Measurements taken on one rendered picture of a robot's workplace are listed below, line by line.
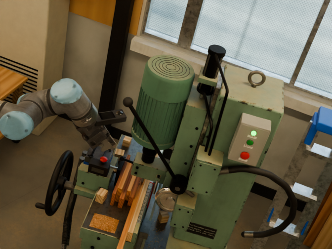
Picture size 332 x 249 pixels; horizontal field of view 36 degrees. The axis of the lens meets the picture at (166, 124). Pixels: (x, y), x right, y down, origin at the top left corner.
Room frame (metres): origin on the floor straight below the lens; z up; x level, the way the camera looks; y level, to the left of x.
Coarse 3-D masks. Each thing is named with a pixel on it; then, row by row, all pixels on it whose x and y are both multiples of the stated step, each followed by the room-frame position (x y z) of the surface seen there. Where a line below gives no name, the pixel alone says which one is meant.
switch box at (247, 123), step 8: (240, 120) 1.40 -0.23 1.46; (248, 120) 1.39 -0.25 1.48; (256, 120) 1.40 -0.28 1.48; (264, 120) 1.41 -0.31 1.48; (240, 128) 1.37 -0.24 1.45; (248, 128) 1.37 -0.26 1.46; (256, 128) 1.36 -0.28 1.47; (264, 128) 1.37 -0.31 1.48; (240, 136) 1.37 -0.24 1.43; (256, 136) 1.36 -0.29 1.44; (264, 136) 1.36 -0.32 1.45; (232, 144) 1.37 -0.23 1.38; (240, 144) 1.37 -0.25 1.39; (256, 144) 1.36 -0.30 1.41; (264, 144) 1.37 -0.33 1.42; (232, 152) 1.37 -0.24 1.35; (240, 152) 1.37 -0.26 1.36; (248, 152) 1.36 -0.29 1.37; (256, 152) 1.36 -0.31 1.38; (240, 160) 1.37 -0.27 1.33; (248, 160) 1.36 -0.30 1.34; (256, 160) 1.36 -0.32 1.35
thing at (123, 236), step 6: (144, 180) 1.57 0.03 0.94; (138, 186) 1.53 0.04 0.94; (138, 192) 1.49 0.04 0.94; (138, 198) 1.46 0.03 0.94; (132, 204) 1.42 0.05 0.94; (132, 210) 1.39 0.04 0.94; (132, 216) 1.36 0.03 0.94; (126, 222) 1.32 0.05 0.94; (126, 228) 1.29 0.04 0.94; (126, 234) 1.27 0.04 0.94; (120, 240) 1.23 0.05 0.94; (120, 246) 1.21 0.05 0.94
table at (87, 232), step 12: (120, 144) 1.80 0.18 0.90; (132, 144) 1.82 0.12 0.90; (132, 156) 1.74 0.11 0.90; (84, 192) 1.49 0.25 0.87; (96, 192) 1.47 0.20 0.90; (108, 192) 1.49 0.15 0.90; (96, 204) 1.41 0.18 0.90; (108, 204) 1.43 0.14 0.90; (120, 216) 1.38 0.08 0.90; (84, 228) 1.28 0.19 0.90; (96, 228) 1.29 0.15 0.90; (120, 228) 1.32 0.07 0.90; (96, 240) 1.27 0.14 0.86; (108, 240) 1.27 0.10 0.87
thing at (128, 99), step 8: (128, 104) 1.39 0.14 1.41; (136, 112) 1.41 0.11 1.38; (144, 128) 1.40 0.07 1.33; (152, 144) 1.40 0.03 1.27; (160, 152) 1.40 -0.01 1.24; (168, 168) 1.40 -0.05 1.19; (176, 176) 1.41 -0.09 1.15; (184, 176) 1.42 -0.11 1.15; (176, 184) 1.38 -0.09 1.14; (184, 184) 1.39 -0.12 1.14; (176, 192) 1.38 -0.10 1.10
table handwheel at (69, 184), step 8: (64, 152) 1.60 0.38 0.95; (72, 152) 1.66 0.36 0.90; (64, 160) 1.55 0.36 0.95; (72, 160) 1.68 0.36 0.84; (56, 168) 1.50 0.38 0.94; (64, 168) 1.60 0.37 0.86; (56, 176) 1.47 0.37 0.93; (64, 176) 1.66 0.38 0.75; (56, 184) 1.53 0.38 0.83; (64, 184) 1.54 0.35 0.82; (72, 184) 1.55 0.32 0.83; (48, 192) 1.43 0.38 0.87; (64, 192) 1.62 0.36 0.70; (48, 200) 1.42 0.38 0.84; (56, 200) 1.57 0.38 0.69; (48, 208) 1.42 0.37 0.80; (56, 208) 1.52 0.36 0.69
